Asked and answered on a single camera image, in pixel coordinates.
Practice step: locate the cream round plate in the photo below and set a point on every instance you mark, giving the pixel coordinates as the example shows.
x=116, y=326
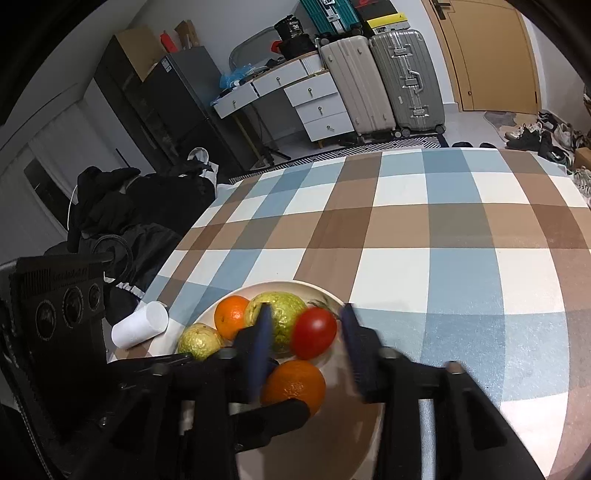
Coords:
x=206, y=314

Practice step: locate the blue plastic bag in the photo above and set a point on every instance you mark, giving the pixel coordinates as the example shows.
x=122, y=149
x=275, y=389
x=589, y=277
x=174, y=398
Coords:
x=233, y=78

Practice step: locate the black shoebox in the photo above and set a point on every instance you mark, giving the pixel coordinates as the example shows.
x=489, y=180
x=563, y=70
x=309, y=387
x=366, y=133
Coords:
x=381, y=13

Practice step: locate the large cardboard box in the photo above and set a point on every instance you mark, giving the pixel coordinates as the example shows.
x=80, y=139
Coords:
x=136, y=50

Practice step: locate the yellow and white shoebox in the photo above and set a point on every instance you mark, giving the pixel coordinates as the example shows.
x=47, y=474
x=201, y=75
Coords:
x=388, y=23

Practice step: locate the tall dark cabinet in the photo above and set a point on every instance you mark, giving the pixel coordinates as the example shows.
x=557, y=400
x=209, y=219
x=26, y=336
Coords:
x=120, y=83

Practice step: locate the wooden door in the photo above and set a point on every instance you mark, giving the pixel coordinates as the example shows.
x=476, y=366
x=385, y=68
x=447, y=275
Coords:
x=489, y=55

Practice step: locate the black printed pouch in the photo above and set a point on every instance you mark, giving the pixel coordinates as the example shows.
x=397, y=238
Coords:
x=288, y=26

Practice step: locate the white paper roll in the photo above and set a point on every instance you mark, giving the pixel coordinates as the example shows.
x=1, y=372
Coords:
x=138, y=325

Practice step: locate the red paper bag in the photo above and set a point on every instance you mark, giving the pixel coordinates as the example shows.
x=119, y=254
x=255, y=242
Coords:
x=168, y=41

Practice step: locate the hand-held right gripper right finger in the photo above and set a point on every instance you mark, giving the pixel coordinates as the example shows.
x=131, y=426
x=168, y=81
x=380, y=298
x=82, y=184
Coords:
x=355, y=350

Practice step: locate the red tomato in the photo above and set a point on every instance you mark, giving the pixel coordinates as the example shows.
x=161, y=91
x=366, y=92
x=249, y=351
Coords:
x=314, y=332

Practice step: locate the white drawer desk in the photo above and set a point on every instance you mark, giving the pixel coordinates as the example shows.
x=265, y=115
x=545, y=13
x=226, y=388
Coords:
x=314, y=101

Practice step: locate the grey arched frame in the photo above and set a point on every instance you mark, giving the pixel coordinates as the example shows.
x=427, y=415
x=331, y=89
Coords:
x=249, y=44

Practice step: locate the small cardboard box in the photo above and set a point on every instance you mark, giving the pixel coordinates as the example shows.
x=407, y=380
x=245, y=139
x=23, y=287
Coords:
x=582, y=157

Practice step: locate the teal suitcase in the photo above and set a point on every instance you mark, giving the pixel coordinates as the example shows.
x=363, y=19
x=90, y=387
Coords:
x=330, y=16

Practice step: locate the black clothing pile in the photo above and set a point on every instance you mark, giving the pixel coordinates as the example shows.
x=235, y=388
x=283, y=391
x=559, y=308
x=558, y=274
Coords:
x=138, y=207

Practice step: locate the dark patterned rug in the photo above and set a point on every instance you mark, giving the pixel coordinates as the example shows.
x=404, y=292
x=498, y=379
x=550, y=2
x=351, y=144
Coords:
x=332, y=152

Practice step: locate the orange mandarin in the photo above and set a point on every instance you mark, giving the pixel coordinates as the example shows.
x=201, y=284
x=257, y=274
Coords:
x=231, y=316
x=295, y=383

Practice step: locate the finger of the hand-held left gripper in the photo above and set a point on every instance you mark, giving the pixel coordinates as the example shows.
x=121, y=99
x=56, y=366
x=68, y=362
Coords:
x=277, y=422

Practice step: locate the scattered loose shoes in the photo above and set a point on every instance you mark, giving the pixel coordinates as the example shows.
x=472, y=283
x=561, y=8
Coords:
x=531, y=136

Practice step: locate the beige suitcase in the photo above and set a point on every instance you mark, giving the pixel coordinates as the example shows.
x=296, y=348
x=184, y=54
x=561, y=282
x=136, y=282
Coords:
x=358, y=87

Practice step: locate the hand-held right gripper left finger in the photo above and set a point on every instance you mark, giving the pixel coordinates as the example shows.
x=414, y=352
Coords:
x=258, y=350

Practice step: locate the dark grey refrigerator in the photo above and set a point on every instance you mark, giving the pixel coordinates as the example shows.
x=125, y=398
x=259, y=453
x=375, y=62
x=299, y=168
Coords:
x=194, y=106

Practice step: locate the grey door mat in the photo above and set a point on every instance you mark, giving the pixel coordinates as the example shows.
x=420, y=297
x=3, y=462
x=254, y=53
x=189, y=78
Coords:
x=501, y=122

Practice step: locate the brown paper bag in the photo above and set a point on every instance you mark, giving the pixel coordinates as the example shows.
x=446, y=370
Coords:
x=187, y=34

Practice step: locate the black bag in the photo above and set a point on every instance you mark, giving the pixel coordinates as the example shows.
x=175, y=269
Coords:
x=298, y=46

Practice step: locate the grey suitcase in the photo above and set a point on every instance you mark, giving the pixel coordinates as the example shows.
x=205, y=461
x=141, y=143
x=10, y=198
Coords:
x=408, y=78

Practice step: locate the small green guava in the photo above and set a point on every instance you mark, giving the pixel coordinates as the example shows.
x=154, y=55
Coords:
x=201, y=342

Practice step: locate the large yellow-green guava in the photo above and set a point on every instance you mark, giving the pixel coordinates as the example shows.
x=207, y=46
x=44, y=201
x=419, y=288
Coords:
x=286, y=318

